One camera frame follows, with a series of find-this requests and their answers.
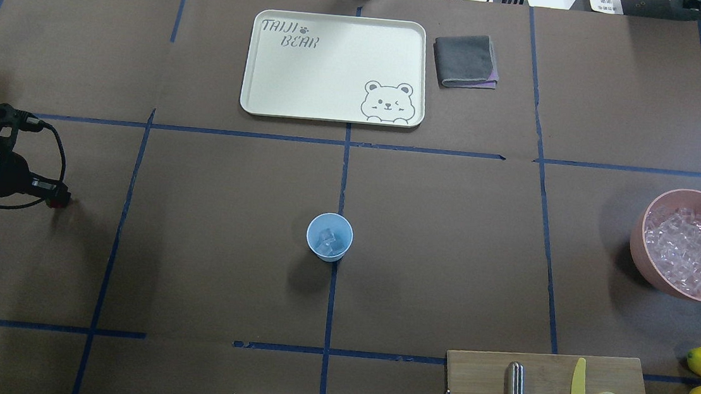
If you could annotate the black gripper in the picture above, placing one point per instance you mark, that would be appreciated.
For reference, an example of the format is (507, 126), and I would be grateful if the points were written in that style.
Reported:
(12, 174)

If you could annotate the clear ice cube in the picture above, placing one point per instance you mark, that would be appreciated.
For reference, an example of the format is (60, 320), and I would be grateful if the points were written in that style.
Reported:
(328, 243)

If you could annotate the red strawberry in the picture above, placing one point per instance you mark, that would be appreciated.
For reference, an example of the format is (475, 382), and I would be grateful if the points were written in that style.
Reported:
(59, 202)

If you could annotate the light blue plastic cup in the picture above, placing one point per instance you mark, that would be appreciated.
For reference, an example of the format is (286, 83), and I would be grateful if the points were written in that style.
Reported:
(339, 225)

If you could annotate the pile of clear ice cubes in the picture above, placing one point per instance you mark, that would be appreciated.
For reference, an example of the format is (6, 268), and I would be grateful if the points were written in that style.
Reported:
(673, 238)

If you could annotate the cream bear print tray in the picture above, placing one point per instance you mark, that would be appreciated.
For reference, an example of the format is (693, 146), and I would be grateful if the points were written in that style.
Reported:
(336, 68)

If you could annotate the grey folded cloth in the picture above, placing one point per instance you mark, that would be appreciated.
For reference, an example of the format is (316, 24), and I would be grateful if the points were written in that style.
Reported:
(468, 62)

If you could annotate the wooden cutting board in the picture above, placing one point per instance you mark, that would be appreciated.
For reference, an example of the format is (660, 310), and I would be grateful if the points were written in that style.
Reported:
(477, 372)

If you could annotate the pink bowl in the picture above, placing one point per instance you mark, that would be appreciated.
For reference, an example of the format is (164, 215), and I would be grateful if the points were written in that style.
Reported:
(686, 198)

